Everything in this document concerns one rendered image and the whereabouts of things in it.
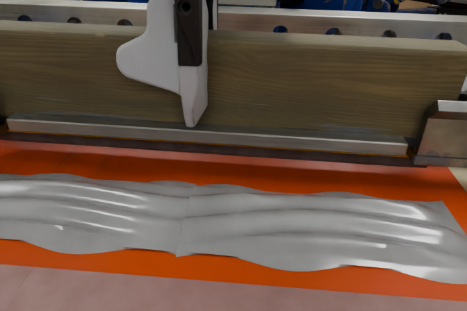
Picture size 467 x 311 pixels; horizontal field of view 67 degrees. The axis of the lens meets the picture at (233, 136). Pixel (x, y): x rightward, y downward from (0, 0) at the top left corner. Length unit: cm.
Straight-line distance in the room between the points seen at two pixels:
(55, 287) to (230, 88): 16
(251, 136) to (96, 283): 13
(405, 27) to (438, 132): 25
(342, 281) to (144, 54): 18
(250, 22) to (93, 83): 25
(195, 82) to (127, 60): 5
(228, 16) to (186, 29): 27
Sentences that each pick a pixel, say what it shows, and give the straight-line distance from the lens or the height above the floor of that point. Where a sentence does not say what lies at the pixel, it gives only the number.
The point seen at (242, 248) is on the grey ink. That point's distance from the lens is 22.
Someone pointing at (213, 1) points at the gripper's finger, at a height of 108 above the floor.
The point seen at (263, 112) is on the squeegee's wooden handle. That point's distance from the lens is 26.
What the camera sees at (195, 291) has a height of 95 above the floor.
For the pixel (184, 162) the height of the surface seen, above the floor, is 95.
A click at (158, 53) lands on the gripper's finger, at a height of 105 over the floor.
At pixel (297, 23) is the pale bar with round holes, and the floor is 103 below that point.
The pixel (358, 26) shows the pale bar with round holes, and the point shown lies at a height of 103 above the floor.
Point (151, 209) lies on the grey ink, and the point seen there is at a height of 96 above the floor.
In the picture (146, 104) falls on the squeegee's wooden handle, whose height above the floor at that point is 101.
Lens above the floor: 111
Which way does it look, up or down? 28 degrees down
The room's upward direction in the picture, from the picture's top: 2 degrees clockwise
